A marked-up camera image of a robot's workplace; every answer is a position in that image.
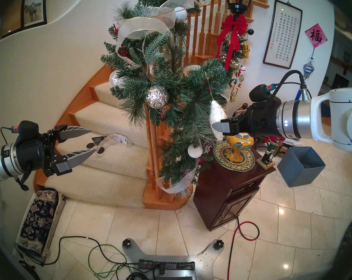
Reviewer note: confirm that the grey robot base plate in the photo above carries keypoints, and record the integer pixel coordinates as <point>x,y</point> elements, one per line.
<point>205,262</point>

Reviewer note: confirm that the green gold round plate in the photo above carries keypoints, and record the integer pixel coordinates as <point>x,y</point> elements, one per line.
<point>222,155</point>

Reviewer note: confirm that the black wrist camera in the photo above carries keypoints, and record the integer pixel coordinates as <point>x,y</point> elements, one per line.
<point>27,130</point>
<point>260,92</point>

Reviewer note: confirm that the black base plate knob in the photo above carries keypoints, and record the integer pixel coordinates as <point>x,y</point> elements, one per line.
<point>126,243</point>
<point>218,244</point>

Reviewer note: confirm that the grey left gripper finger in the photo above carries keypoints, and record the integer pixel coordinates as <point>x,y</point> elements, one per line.
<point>68,162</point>
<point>73,132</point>

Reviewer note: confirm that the dark wood cabinet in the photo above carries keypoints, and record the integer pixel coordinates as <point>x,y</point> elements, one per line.
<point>219,194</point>

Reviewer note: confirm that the silver faceted ball ornament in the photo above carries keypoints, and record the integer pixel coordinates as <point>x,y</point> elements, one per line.
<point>157,97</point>

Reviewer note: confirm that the sheer white gold-edged ribbon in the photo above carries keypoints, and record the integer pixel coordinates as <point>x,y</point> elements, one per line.
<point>144,22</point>

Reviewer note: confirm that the blue grey square bin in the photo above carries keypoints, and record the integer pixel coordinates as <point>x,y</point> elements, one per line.
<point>298,171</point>

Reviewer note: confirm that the gold tinsel lamp garland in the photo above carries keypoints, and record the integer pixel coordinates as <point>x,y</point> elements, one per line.
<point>234,65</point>

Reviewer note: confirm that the small dark wooden stool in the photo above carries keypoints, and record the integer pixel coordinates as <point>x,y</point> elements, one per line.
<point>260,142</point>

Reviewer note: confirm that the clear safety glasses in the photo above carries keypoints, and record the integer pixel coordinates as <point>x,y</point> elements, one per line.
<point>111,139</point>

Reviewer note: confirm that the red fu charm blue tassel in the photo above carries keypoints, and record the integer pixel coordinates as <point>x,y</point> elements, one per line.
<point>316,36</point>

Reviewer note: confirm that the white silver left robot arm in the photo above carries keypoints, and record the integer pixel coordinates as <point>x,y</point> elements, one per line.
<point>3,162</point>

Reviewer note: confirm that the framed horse photo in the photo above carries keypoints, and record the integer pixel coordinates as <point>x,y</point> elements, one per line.
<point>33,9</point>

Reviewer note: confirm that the dark red vase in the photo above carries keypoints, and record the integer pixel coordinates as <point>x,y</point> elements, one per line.
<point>244,106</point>

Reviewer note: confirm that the white glitter star ornament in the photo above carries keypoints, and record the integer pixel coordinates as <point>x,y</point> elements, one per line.
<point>217,116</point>

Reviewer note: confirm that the dark wooden picture frame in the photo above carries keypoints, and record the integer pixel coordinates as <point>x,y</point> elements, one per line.
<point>12,17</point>

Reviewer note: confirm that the gold bell ornament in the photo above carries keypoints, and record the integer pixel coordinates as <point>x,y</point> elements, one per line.
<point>245,50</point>

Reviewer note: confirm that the red velvet bow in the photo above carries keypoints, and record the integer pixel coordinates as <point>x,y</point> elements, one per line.
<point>234,28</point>

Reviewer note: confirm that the black lantern lamp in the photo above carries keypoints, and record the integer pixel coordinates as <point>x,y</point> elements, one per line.
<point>240,1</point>

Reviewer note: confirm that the small black ball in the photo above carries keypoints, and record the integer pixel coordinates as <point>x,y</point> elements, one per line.
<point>250,31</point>

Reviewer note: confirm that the folded patterned rug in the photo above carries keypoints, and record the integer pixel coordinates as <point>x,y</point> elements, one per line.
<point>37,221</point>

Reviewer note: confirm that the large white ball ornament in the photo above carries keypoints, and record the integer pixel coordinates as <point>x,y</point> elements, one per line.
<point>180,14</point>

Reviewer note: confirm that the yellow porcelain lidded jar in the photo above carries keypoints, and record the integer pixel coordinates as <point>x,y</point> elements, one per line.
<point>238,145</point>

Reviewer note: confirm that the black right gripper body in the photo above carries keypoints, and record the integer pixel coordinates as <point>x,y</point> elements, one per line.
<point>260,120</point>

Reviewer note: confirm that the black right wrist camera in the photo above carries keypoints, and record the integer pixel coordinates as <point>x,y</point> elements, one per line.
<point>260,92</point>

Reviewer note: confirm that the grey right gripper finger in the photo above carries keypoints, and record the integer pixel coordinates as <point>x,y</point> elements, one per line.
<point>225,127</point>

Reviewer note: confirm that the black power strip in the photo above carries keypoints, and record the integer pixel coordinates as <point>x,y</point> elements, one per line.
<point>170,265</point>

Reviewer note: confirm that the framed calligraphy scroll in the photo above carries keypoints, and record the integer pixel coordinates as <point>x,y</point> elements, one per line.
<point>282,34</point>

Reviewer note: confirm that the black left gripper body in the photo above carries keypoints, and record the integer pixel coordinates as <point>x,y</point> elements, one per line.
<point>33,154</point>

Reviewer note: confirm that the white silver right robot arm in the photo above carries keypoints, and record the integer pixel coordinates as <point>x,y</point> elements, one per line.
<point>325,119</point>

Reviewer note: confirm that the clear silver ball ornament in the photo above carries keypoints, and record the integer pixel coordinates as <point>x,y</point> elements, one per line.
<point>115,79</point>

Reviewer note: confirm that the silver frosted pine cone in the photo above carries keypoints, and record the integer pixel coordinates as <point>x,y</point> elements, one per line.
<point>207,148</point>

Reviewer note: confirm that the carpeted wooden staircase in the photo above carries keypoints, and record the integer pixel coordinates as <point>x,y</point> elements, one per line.
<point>111,122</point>

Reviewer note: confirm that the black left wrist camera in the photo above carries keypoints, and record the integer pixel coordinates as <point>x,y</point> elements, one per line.
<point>27,130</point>

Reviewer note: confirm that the white glitter ball ornament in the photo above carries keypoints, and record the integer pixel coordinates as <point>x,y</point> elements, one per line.
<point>195,151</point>

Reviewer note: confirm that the tall red crowned nutcracker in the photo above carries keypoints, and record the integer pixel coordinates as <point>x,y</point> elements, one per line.
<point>271,149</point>

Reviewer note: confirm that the green pine garland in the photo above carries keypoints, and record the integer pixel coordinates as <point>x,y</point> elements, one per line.
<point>193,89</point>

